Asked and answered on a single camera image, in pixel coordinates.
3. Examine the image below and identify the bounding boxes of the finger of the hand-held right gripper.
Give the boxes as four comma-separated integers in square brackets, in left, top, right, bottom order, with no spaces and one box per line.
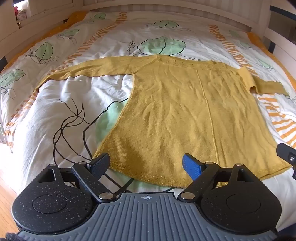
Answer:
[277,143,296,179]

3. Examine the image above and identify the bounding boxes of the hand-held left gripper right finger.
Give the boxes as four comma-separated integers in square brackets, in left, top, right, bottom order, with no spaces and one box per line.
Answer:
[178,153,253,201]

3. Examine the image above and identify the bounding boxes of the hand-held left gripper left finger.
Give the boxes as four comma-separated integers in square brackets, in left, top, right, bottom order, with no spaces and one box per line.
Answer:
[38,152,118,201]

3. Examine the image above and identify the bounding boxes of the yellow knit sweater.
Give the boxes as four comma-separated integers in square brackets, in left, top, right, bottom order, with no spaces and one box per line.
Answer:
[35,55,292,188]

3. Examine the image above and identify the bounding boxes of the leaf print duvet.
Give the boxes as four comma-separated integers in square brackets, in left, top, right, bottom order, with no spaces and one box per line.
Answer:
[0,10,296,230]

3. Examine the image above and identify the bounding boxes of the patterned box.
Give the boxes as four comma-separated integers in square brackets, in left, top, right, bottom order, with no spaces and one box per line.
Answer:
[17,9,32,23]

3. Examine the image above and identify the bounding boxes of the white wooden bed frame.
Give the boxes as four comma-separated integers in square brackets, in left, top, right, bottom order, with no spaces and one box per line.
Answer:
[0,0,296,77]

